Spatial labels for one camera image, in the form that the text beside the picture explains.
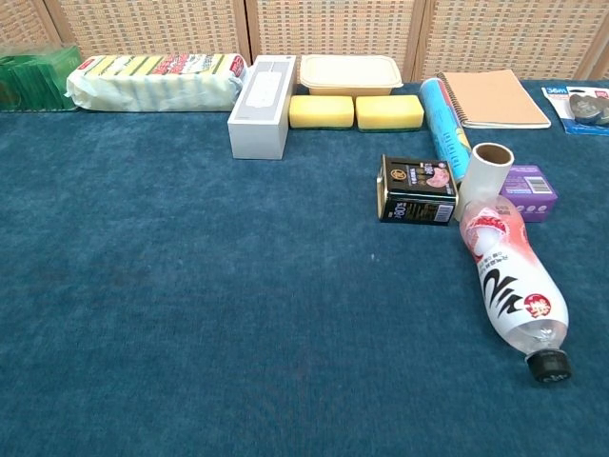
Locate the yellow sponge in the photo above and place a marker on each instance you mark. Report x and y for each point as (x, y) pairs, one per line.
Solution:
(389, 113)
(321, 112)

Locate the white power strip box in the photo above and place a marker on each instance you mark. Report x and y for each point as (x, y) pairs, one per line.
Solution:
(259, 119)

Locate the black luncheon meat tin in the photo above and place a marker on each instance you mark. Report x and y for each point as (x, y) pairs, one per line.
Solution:
(418, 190)

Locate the blue carpet mat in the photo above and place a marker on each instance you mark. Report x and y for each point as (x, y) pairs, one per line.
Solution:
(190, 285)

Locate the beige lidded food container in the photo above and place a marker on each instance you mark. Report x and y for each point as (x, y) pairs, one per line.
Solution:
(349, 73)

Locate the blue cling film roll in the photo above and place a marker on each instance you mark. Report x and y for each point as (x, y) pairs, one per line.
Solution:
(442, 124)

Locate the white paper roll cardboard core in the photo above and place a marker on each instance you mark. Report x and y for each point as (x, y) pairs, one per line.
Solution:
(481, 178)

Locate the woven wooden folding screen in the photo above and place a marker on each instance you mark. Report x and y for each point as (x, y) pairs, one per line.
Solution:
(333, 28)

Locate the bagged yellow sponge multipack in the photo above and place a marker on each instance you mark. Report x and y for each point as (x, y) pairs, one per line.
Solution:
(152, 85)

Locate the plastic bottle pink white label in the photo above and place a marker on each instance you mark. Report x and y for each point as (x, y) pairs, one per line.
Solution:
(514, 285)

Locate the brown spiral notebook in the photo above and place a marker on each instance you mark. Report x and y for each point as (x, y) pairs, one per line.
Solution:
(495, 97)

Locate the small purple box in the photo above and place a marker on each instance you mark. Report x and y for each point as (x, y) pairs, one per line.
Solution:
(533, 190)

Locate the correction tape blister pack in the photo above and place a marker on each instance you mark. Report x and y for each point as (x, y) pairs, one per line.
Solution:
(573, 121)

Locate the green scouring pad pack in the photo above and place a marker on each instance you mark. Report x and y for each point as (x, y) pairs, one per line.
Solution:
(33, 83)

